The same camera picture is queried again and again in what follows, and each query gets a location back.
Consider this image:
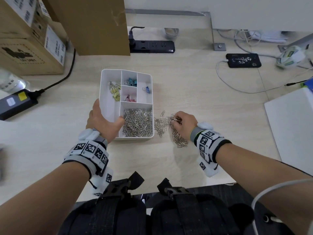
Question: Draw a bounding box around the white compartment organizer tray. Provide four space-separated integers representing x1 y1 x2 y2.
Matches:
98 69 155 141

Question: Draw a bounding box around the person's right hand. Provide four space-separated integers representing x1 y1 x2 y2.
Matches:
170 111 199 142

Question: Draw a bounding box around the person's right forearm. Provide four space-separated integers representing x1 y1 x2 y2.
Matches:
215 143 313 235

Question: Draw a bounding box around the person's left hand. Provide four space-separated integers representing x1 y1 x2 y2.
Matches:
85 98 125 144

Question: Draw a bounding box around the gray left wrist marker band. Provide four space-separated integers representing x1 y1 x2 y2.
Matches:
62 135 109 180

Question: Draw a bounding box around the white left wrist camera block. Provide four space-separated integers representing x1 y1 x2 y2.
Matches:
92 166 114 196

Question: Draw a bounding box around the black power plug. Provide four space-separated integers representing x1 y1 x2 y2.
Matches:
129 26 145 46

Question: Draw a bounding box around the white left wrist pod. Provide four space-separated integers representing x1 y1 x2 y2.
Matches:
78 128 101 141

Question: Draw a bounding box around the gray wrist marker band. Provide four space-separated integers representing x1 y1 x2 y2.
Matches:
190 127 232 164
62 135 109 180

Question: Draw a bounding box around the black smartphone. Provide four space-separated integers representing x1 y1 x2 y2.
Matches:
226 53 262 68

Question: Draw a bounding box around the green and white packet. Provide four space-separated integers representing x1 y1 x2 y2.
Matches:
276 45 306 69

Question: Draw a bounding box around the white cord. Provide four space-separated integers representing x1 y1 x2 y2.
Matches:
251 178 313 235

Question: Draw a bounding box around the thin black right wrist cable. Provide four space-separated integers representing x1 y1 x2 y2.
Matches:
281 161 313 178

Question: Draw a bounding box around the black power strip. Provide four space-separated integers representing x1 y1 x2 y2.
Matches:
129 40 175 54

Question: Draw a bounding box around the white desk divider panel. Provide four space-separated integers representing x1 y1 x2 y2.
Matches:
123 0 313 32

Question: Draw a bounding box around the glass bottle with steel lid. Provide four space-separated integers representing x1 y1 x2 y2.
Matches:
0 68 30 92

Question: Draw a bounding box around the flat brown cardboard sheet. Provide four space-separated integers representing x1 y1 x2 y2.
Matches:
40 0 131 56

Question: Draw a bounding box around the black adapter cable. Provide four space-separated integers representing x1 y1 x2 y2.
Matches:
30 49 76 100

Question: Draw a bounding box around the white charging cable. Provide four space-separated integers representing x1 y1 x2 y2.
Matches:
216 60 288 94

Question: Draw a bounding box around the bunch of yellow binder clips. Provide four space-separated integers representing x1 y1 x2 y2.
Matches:
109 81 122 101

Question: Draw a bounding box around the gray metal divider bracket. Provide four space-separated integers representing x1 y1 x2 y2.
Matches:
277 33 313 53
125 9 227 51

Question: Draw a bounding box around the person's left forearm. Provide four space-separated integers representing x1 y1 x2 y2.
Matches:
0 161 92 235

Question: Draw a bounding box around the bundle of white cables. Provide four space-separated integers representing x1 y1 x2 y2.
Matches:
216 29 288 59

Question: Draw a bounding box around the green and blue object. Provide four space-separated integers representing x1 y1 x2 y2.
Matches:
301 77 313 92

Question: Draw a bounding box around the gray right wrist marker band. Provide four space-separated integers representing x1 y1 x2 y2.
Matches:
190 127 232 164

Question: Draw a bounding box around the white right wrist camera block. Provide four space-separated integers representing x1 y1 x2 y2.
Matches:
198 154 219 178

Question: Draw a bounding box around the clear tape roll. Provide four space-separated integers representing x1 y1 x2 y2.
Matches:
164 28 179 39

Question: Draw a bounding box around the black power adapter brick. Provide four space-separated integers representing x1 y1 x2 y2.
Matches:
0 89 39 121

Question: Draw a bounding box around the white wrist camera block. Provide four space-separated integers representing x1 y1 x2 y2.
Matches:
198 154 219 178
92 166 114 196

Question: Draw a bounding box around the black chest harness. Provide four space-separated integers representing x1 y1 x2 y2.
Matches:
57 171 295 235

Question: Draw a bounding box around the pile of silver paper clips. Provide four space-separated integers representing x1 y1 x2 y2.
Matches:
122 108 189 149

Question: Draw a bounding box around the white flat board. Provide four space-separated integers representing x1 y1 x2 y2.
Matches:
264 88 313 176

